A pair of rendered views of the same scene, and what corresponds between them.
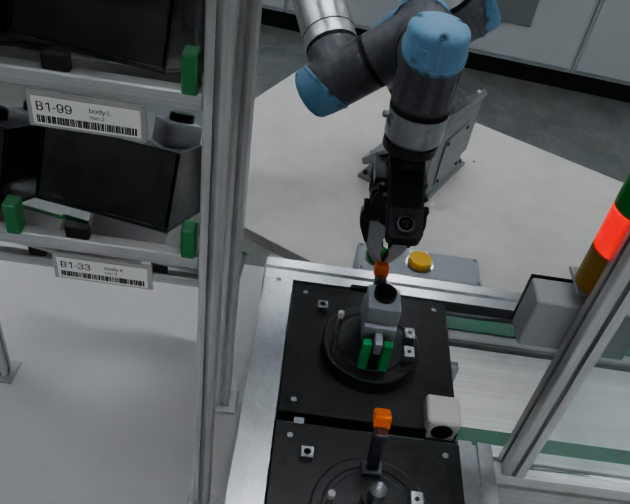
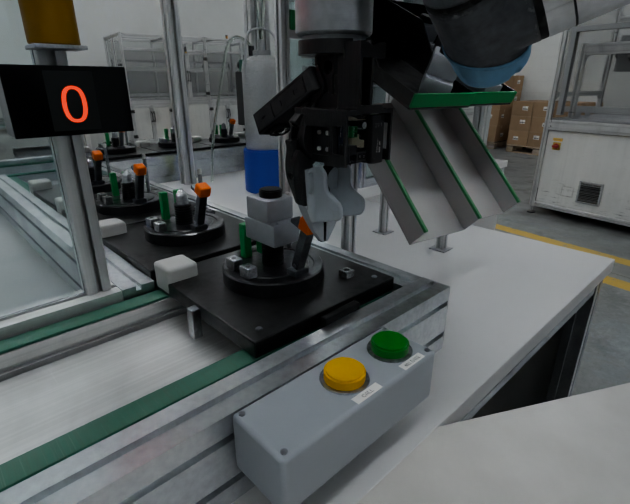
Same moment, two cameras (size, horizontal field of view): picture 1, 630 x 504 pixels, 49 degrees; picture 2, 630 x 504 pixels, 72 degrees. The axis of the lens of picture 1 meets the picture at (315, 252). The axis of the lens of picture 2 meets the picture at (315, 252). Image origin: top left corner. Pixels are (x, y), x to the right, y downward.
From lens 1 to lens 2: 1.30 m
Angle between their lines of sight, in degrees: 106
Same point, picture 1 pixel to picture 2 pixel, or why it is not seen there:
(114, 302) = (483, 286)
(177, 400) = not seen: hidden behind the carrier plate
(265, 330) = (356, 258)
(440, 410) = (177, 259)
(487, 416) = (137, 346)
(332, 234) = (558, 476)
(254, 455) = not seen: hidden behind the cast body
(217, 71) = not seen: outside the picture
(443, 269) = (308, 395)
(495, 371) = (149, 387)
